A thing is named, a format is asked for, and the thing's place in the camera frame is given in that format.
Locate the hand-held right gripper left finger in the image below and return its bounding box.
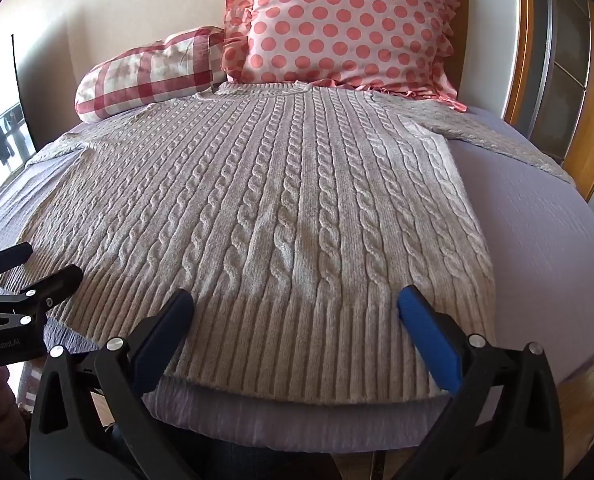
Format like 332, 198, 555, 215
29, 288, 196, 480

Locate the grey cable-knit sweater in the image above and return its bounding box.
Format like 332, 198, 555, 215
0, 80, 575, 407

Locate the wall poster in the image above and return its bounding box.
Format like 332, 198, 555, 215
0, 35, 38, 196

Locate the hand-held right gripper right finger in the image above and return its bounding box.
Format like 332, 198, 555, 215
377, 285, 564, 480

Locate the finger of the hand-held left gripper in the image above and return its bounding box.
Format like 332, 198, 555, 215
0, 241, 34, 272
0, 264, 84, 319

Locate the pink polka dot pillow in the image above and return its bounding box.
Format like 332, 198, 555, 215
220, 0, 470, 113

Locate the red checked pillow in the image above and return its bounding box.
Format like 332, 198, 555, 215
74, 26, 228, 124

